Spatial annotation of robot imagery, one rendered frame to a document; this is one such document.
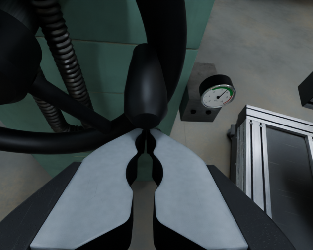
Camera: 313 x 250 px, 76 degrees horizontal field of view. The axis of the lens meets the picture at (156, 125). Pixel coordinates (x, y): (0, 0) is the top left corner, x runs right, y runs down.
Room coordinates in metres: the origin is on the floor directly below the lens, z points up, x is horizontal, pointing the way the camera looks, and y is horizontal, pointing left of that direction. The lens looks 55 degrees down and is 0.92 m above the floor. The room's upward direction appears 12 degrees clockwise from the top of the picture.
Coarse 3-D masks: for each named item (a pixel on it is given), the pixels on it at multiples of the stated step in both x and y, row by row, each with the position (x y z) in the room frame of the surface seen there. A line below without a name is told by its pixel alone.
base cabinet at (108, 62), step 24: (48, 48) 0.27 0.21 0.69; (96, 48) 0.28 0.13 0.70; (120, 48) 0.29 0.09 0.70; (48, 72) 0.26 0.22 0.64; (96, 72) 0.28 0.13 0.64; (120, 72) 0.29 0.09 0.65; (96, 96) 0.28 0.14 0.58; (120, 96) 0.29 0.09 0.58; (0, 120) 0.23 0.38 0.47; (24, 120) 0.24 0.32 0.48; (72, 120) 0.26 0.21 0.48; (168, 120) 0.32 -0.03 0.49; (48, 168) 0.23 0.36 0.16; (144, 168) 0.31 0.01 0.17
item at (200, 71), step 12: (192, 72) 0.37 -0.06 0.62; (204, 72) 0.38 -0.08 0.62; (216, 72) 0.39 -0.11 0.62; (192, 84) 0.33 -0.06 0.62; (192, 96) 0.30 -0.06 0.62; (180, 108) 0.31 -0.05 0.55; (192, 108) 0.29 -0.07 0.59; (204, 108) 0.30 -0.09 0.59; (216, 108) 0.30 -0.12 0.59; (192, 120) 0.29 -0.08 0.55; (204, 120) 0.30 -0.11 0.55
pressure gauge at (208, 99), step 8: (208, 80) 0.28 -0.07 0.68; (216, 80) 0.28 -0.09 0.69; (224, 80) 0.28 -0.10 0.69; (200, 88) 0.28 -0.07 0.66; (208, 88) 0.26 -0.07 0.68; (216, 88) 0.27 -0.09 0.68; (224, 88) 0.27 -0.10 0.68; (232, 88) 0.27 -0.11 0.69; (200, 96) 0.27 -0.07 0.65; (208, 96) 0.27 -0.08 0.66; (216, 96) 0.27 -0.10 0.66; (224, 96) 0.27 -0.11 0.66; (232, 96) 0.28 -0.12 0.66; (208, 104) 0.27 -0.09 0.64; (216, 104) 0.27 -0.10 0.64; (224, 104) 0.27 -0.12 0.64
